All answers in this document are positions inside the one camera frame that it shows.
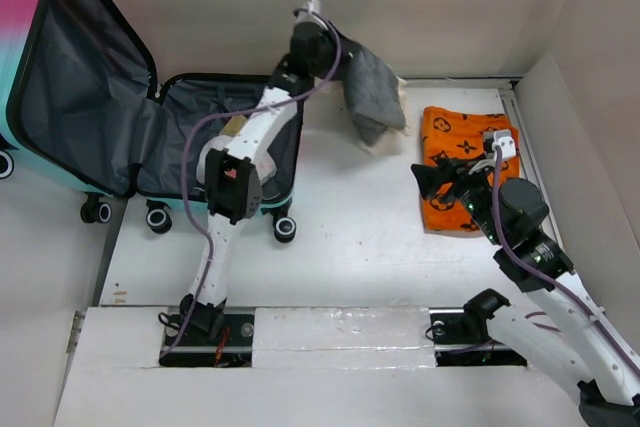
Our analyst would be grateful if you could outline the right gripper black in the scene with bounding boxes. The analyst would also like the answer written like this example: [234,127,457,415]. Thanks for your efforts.
[410,152,506,245]

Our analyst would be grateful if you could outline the orange patterned towel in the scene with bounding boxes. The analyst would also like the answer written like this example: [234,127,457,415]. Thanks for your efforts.
[420,106,519,233]

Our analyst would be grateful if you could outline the cream ruffled cloth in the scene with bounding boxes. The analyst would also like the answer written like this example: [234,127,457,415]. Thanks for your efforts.
[358,77,413,156]

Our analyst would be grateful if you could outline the grey cloth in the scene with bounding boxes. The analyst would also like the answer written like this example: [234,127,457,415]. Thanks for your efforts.
[343,45,407,148]

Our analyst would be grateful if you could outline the pink teal kids suitcase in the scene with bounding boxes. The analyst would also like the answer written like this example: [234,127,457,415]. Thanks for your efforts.
[0,0,305,244]

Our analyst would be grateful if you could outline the yellow cotton pads box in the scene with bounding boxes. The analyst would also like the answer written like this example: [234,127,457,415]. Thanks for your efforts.
[220,115,248,137]

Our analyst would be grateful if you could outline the clear bag red label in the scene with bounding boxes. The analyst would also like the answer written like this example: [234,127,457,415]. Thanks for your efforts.
[254,152,277,185]

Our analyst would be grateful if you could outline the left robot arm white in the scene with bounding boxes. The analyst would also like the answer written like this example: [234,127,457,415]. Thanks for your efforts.
[174,17,342,344]

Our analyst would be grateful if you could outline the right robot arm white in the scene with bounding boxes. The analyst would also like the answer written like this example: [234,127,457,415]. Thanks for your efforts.
[411,153,639,426]

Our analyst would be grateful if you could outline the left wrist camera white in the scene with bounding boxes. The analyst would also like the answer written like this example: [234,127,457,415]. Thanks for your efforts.
[303,0,322,18]

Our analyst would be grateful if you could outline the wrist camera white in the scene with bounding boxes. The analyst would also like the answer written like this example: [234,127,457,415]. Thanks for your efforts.
[483,129,518,161]
[303,0,322,18]

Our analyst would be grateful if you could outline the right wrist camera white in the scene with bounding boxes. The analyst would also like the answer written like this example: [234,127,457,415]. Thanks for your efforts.
[483,129,518,161]

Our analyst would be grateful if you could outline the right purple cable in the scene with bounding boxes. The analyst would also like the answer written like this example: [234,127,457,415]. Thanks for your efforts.
[444,146,640,373]

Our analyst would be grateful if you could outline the purple cable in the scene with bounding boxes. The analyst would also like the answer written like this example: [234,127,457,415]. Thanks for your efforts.
[164,7,344,363]
[444,146,640,373]

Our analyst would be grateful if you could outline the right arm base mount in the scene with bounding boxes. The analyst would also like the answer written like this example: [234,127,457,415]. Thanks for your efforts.
[424,309,528,367]

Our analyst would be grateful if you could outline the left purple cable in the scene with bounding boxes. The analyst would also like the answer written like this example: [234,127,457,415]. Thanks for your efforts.
[164,7,344,363]

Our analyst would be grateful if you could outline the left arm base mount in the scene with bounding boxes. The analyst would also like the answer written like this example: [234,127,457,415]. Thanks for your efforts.
[158,308,255,369]

